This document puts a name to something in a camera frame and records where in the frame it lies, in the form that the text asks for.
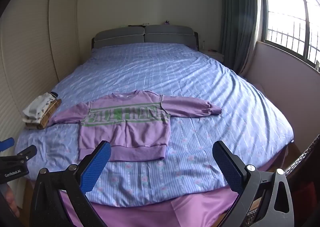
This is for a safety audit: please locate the purple bed sheet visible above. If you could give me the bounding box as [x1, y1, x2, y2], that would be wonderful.
[59, 162, 278, 227]

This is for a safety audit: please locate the bed with blue floral sheet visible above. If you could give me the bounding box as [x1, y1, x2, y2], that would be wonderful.
[16, 42, 294, 207]

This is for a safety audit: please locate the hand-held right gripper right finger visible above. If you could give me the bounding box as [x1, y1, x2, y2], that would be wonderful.
[212, 140, 295, 227]

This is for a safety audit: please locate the barred window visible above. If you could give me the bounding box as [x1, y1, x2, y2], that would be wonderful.
[259, 0, 320, 72]

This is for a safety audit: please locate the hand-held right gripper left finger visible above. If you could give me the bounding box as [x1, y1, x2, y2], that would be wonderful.
[29, 140, 112, 227]

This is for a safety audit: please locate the cream louvred wardrobe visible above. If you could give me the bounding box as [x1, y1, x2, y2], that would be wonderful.
[0, 0, 83, 142]

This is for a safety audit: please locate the grey padded headboard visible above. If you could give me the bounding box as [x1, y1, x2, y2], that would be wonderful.
[91, 24, 199, 50]

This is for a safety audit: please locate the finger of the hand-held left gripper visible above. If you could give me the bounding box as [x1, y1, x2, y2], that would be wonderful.
[0, 138, 15, 153]
[14, 145, 37, 166]

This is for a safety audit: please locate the person's left hand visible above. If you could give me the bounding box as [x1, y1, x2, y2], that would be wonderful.
[5, 184, 20, 217]

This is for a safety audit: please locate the dark wicker chair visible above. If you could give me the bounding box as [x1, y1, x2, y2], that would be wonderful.
[246, 134, 320, 227]

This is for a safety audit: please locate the purple sweatshirt with green print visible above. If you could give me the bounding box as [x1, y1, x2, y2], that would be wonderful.
[49, 90, 222, 162]

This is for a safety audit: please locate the white nightstand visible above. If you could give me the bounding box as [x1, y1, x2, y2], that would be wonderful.
[200, 49, 225, 64]

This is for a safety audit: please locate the folded cream patterned cloth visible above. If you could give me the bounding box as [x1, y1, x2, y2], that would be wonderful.
[22, 99, 57, 125]

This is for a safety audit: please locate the green curtain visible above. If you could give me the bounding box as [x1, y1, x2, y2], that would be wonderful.
[220, 0, 260, 75]

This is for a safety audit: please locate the folded brown striped cloth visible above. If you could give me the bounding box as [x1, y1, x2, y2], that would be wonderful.
[26, 99, 62, 130]

